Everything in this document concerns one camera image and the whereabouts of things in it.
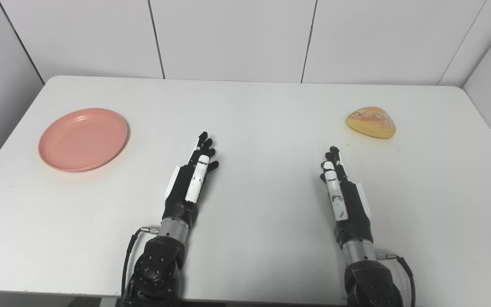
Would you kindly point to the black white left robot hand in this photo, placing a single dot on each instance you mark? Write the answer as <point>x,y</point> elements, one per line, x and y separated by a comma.
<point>181,192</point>

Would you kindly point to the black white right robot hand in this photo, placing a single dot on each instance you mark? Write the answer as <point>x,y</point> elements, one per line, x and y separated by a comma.
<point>354,209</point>

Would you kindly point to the golden bread roll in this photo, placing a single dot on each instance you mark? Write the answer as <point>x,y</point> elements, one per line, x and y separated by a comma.
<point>371,121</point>

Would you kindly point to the pink round plate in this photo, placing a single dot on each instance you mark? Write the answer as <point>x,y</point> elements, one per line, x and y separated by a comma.
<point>82,140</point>

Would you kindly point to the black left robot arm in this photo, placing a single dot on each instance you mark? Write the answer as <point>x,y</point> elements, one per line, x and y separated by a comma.
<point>160,260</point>

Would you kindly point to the white table leg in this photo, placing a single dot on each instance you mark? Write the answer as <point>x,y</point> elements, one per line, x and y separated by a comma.
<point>108,302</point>

